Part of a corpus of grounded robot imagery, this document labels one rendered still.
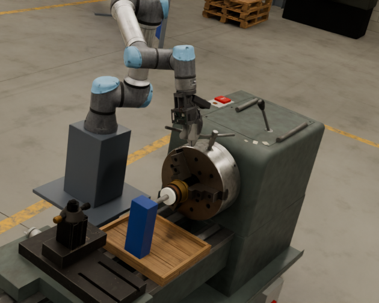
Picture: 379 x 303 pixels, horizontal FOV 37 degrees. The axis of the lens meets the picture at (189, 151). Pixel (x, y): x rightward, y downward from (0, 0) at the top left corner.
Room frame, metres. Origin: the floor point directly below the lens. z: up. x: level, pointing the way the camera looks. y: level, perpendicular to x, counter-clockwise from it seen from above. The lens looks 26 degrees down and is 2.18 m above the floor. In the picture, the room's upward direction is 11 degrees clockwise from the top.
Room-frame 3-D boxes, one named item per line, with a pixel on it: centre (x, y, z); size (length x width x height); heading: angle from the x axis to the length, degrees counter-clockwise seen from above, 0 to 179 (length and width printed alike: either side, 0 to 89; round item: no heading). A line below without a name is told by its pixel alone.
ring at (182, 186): (1.89, 0.02, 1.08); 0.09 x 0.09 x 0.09; 58
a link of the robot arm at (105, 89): (2.30, 0.41, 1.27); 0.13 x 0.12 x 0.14; 115
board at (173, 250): (1.80, 0.08, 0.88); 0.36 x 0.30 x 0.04; 58
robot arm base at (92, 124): (2.29, 0.42, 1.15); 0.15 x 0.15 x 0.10
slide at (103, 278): (1.50, 0.28, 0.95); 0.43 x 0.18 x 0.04; 58
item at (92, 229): (1.55, 0.32, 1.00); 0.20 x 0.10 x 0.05; 148
